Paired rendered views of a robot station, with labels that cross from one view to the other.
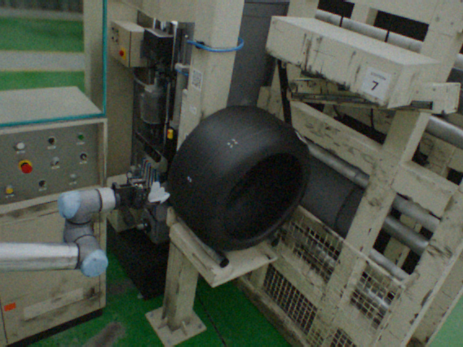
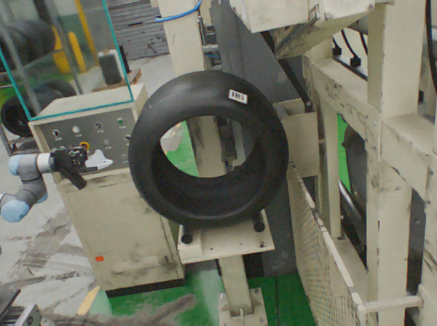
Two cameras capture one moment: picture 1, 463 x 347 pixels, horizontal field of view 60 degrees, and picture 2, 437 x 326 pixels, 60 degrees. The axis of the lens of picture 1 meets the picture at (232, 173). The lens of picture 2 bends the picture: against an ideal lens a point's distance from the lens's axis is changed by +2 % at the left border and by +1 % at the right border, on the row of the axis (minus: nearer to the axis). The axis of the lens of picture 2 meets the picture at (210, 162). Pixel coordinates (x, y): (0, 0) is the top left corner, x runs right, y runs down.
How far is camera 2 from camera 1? 114 cm
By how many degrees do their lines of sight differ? 41
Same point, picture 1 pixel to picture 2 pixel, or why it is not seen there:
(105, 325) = (183, 295)
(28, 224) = (94, 193)
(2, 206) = not seen: hidden behind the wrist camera
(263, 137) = (176, 98)
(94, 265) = (8, 212)
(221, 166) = (135, 132)
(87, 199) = (25, 160)
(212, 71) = (172, 41)
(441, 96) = not seen: outside the picture
